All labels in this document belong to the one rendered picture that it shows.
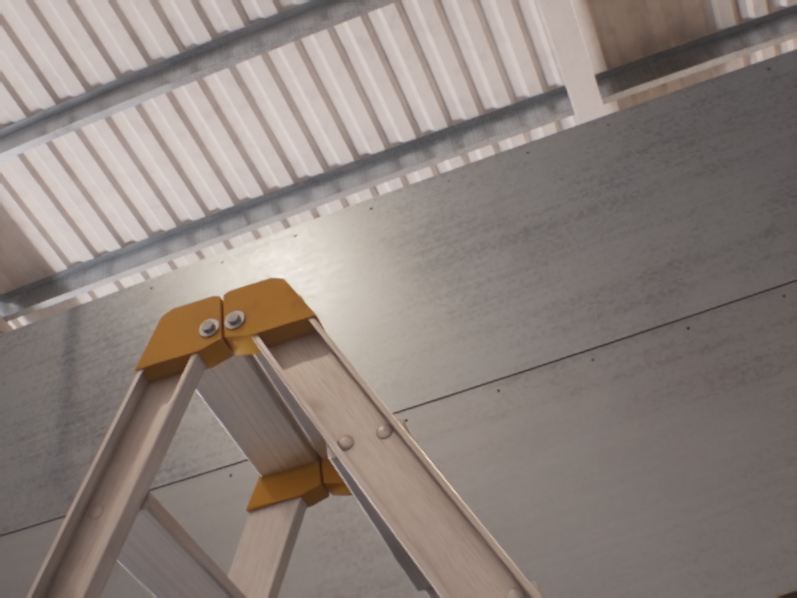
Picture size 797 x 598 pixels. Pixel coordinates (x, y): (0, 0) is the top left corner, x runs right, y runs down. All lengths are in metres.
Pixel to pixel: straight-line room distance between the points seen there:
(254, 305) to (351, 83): 7.15
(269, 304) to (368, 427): 0.20
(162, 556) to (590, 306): 1.04
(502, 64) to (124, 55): 2.69
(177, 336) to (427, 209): 1.13
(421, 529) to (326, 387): 0.21
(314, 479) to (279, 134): 7.23
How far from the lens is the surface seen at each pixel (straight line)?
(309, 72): 8.30
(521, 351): 2.04
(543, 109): 8.62
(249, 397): 1.39
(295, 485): 1.50
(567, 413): 1.94
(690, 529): 1.80
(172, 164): 8.77
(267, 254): 2.42
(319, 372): 1.20
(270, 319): 1.24
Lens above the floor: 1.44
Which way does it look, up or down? 42 degrees up
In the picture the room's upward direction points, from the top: 9 degrees counter-clockwise
